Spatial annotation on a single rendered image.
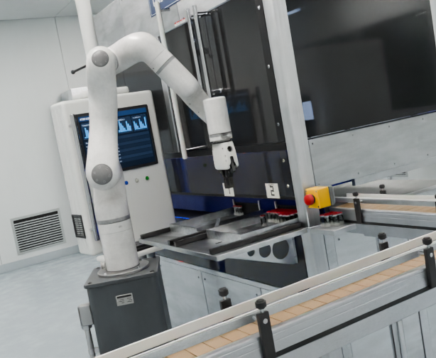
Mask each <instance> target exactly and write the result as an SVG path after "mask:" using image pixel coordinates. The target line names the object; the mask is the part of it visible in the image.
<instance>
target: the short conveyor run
mask: <svg viewBox="0 0 436 358"><path fill-rule="evenodd" d="M379 188H380V189H381V190H380V194H359V193H358V192H353V193H347V196H346V197H335V202H348V203H346V204H343V205H339V206H336V207H330V208H329V212H331V211H334V212H342V215H343V217H344V222H346V223H354V224H356V229H353V230H351V231H348V232H351V233H357V234H370V235H376V236H378V233H379V232H385V233H386V235H387V237H395V238H402V239H415V238H418V237H421V236H423V235H425V234H429V233H431V232H434V231H436V194H435V195H387V194H386V191H385V190H383V189H384V188H385V185H384V184H380V185H379Z"/></svg>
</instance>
